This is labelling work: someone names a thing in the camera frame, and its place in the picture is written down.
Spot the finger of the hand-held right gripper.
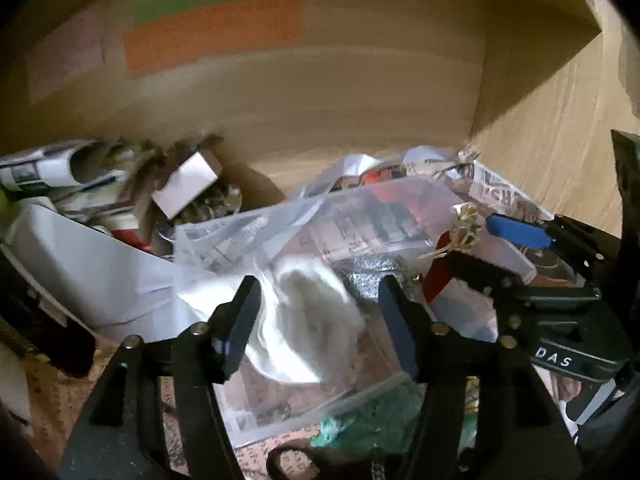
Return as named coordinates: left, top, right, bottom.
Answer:
left=485, top=213, right=566, bottom=261
left=442, top=250, right=526, bottom=308

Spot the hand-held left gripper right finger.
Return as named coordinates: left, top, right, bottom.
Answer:
left=378, top=275, right=581, bottom=480

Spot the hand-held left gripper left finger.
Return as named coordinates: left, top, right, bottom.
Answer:
left=59, top=275, right=263, bottom=480

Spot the red ribbon with gold straw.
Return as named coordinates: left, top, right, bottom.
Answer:
left=417, top=203, right=483, bottom=306

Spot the white fluffy cloth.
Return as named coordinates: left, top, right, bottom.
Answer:
left=247, top=255, right=366, bottom=386

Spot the clear zip plastic bag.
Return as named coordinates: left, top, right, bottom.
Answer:
left=172, top=177, right=538, bottom=448

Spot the crumpled newspaper sheet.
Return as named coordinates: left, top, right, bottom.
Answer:
left=405, top=145, right=556, bottom=223

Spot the silver glitter fabric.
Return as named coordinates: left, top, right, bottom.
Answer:
left=332, top=255, right=426, bottom=311

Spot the green knitted cloth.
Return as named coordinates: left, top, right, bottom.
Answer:
left=309, top=385, right=478, bottom=463

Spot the glass jar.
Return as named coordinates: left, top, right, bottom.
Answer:
left=172, top=185, right=243, bottom=226

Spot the small white carton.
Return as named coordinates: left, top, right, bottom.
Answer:
left=150, top=150, right=223, bottom=220

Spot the rolled printed paper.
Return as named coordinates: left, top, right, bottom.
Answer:
left=0, top=139, right=128, bottom=196

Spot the large cardboard box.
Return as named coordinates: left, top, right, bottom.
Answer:
left=0, top=0, right=603, bottom=196

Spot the orange paper label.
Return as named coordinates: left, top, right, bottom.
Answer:
left=122, top=0, right=304, bottom=79

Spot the pink paper label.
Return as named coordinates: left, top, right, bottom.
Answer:
left=25, top=10, right=106, bottom=106

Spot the green paper label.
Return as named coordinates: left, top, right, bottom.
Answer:
left=132, top=0, right=263, bottom=25

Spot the black cable loop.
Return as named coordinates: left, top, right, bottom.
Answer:
left=265, top=442, right=331, bottom=480

